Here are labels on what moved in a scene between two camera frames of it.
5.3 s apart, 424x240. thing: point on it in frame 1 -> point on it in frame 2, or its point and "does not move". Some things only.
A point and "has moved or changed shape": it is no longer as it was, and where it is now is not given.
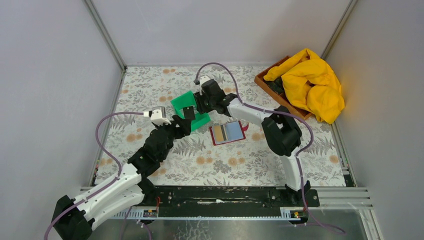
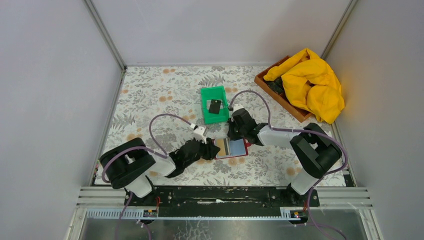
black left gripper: x=184 y=124 -> x=210 y=149
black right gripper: x=199 y=97 -> x=230 y=134
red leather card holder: x=228 y=132 has moved or changed shape
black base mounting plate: x=223 y=201 does not move
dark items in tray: x=277 y=85 does not move
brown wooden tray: x=299 y=110 does not move
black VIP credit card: x=189 y=113 has moved or changed shape
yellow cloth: x=310 y=82 does not move
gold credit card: x=221 y=133 -> x=220 y=142
